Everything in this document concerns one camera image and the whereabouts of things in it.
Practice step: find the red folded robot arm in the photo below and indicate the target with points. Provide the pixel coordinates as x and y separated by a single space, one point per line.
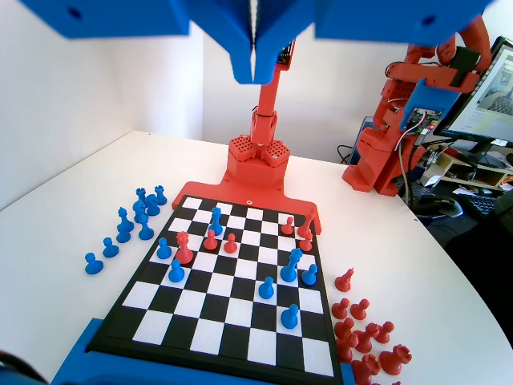
368 160

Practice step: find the red arm base plate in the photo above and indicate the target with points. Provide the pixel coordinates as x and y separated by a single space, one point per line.
200 190

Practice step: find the red robot arm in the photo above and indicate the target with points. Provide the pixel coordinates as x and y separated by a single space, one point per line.
266 104

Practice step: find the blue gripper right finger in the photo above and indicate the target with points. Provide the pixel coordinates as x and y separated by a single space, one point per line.
280 24

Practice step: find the black computer monitor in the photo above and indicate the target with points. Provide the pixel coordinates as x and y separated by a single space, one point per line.
493 92

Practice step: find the blue electronics board holder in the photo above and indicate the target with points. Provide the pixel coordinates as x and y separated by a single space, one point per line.
425 96

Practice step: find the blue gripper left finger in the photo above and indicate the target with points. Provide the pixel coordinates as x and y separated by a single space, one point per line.
224 28

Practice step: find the red chess rook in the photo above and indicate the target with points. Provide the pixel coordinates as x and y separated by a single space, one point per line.
394 357
366 369

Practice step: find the wooden monitor shelf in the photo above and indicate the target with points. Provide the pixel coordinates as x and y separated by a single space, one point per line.
473 170

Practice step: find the tall blue piece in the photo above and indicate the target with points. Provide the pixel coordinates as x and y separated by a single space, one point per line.
215 226

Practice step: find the black white chessboard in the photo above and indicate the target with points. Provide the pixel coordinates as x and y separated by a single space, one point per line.
208 288

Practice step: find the red chess pawn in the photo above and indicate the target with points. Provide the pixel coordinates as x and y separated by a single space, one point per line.
340 310
344 329
229 244
360 310
287 226
385 333
210 241
305 244

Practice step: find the blue chess bishop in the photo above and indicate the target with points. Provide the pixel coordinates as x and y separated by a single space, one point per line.
145 230
290 268

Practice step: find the black keyboard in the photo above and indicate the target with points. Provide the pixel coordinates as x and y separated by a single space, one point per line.
479 204

